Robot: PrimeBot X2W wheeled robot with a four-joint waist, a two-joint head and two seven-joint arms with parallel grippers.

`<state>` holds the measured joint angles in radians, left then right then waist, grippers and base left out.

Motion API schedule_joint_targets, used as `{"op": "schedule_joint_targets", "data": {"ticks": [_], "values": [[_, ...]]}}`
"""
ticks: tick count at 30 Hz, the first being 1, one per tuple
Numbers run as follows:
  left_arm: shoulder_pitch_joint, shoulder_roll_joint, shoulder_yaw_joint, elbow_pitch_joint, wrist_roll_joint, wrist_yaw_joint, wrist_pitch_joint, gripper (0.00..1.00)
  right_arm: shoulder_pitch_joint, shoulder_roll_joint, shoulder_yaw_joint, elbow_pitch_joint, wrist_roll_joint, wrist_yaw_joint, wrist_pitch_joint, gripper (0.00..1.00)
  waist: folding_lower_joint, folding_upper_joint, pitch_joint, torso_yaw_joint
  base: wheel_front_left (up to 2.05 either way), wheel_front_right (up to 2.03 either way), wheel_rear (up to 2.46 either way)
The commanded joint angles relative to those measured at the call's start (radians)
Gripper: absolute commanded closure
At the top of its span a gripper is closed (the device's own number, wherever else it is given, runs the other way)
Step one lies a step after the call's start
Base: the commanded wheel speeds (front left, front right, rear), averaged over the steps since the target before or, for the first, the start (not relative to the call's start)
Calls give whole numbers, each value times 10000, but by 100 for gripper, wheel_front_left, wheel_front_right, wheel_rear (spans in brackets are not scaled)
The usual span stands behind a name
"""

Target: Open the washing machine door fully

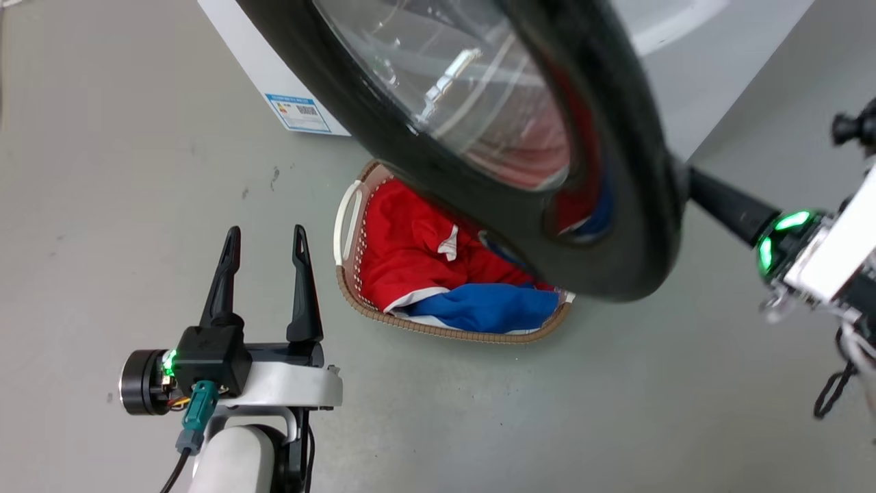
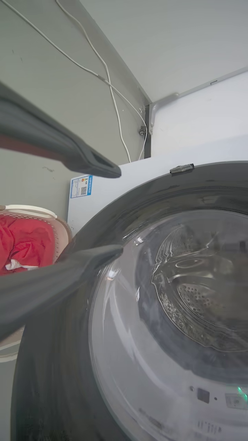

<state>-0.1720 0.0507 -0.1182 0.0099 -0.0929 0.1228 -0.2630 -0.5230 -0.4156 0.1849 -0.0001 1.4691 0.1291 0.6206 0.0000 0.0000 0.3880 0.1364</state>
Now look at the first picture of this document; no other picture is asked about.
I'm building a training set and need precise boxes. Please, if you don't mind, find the black cable with teal connector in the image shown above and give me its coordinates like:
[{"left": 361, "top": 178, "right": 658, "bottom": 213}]
[{"left": 159, "top": 380, "right": 220, "bottom": 493}]

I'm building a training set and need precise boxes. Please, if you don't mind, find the white washing machine body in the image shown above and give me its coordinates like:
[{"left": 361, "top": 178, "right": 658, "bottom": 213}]
[{"left": 198, "top": 0, "right": 816, "bottom": 162}]

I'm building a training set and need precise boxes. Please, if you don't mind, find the brown woven laundry basket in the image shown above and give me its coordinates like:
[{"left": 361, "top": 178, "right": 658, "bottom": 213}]
[{"left": 333, "top": 160, "right": 576, "bottom": 345}]

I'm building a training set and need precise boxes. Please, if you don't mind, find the blue garment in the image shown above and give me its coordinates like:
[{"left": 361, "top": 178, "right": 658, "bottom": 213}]
[{"left": 407, "top": 282, "right": 563, "bottom": 336}]

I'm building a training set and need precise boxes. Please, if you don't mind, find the black knobbed mount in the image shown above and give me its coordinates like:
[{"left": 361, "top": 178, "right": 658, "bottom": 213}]
[{"left": 831, "top": 96, "right": 876, "bottom": 149}]

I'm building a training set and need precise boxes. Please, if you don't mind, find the black round glass washer door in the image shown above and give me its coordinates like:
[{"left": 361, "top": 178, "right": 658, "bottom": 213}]
[{"left": 235, "top": 0, "right": 689, "bottom": 303}]

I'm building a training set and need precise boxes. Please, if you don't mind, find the right gripper white green-lit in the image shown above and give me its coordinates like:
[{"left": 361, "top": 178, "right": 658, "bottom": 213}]
[{"left": 687, "top": 163, "right": 876, "bottom": 324}]

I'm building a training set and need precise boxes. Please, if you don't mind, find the blue white energy label sticker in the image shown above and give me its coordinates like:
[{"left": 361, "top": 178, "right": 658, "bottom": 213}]
[{"left": 265, "top": 93, "right": 332, "bottom": 135}]

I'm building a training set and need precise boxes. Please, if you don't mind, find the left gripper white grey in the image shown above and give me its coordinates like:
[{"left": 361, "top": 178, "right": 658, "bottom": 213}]
[{"left": 119, "top": 224, "right": 344, "bottom": 420}]

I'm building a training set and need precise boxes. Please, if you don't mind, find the red garment with white trim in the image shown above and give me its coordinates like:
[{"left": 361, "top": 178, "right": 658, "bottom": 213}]
[{"left": 359, "top": 179, "right": 556, "bottom": 315}]

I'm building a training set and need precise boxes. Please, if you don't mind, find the black looped cable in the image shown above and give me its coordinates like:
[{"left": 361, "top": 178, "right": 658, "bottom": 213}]
[{"left": 813, "top": 322, "right": 876, "bottom": 420}]

